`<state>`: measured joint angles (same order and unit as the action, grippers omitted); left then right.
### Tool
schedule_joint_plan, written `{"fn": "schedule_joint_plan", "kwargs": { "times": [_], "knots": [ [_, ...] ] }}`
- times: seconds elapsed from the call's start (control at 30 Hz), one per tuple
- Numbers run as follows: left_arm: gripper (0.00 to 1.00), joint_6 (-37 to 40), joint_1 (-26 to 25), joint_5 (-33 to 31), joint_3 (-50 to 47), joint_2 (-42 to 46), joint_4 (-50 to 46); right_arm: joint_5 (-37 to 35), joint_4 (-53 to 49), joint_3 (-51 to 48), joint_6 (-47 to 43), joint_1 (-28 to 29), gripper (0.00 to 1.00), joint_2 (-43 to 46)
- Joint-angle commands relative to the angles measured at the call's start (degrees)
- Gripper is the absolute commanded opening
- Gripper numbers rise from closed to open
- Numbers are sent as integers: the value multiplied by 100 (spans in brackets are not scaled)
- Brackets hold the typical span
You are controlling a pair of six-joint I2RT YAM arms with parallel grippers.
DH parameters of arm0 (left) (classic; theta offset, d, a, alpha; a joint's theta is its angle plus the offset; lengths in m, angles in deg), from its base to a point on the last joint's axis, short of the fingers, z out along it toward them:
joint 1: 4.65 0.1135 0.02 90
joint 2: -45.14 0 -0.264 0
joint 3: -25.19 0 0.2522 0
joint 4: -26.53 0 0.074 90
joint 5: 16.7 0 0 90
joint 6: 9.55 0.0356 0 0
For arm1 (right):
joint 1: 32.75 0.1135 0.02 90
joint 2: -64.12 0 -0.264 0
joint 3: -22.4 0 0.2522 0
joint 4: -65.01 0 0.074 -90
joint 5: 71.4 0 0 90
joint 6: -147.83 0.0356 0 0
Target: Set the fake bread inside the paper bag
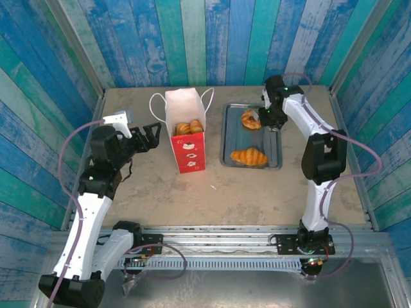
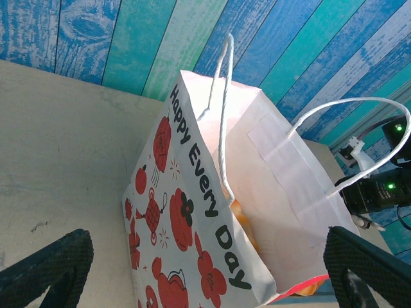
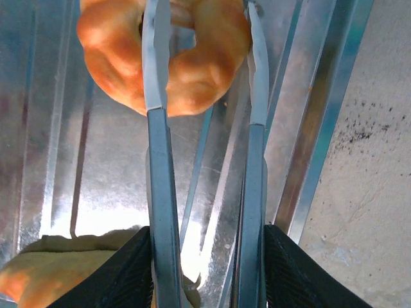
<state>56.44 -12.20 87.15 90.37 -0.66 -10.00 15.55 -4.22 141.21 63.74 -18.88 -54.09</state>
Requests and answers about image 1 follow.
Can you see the metal baking tray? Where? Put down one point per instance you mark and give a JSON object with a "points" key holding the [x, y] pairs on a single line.
{"points": [[237, 141]]}

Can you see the steel front panel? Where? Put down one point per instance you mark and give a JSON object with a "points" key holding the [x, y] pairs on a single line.
{"points": [[224, 288]]}

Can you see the small left control board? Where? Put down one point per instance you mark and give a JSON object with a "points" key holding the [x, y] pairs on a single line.
{"points": [[136, 260]]}

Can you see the aluminium frame post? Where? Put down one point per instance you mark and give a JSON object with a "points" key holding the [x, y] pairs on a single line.
{"points": [[356, 45], [77, 48]]}

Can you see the red and white paper bag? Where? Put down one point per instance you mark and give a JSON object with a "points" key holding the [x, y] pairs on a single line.
{"points": [[187, 154]]}

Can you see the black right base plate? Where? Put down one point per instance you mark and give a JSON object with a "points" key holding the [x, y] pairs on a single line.
{"points": [[287, 244]]}

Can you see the small control board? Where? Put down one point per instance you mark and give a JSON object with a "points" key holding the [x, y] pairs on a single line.
{"points": [[136, 260], [313, 261]]}

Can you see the striped fake croissant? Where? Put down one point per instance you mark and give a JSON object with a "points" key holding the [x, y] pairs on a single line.
{"points": [[250, 157]]}

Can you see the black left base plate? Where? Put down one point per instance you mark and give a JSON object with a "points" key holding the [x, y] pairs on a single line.
{"points": [[151, 242]]}

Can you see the small right control board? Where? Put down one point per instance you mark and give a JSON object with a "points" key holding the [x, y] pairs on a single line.
{"points": [[313, 261]]}

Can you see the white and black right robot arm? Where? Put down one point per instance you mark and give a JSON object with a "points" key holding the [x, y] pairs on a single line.
{"points": [[318, 205]]}

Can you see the clear plastic scrap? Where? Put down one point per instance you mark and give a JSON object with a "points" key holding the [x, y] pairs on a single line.
{"points": [[128, 285]]}

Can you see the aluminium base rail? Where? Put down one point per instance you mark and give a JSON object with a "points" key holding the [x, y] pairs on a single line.
{"points": [[218, 239]]}

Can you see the long ridged fake bread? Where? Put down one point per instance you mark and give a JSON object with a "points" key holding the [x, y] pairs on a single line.
{"points": [[183, 129]]}

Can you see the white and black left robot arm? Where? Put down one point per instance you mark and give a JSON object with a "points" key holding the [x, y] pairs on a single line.
{"points": [[90, 224]]}

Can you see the striped fake bread roll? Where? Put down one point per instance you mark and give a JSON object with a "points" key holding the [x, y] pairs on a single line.
{"points": [[196, 126]]}

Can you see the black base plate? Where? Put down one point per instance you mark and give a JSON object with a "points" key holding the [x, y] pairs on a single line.
{"points": [[151, 242], [287, 244]]}

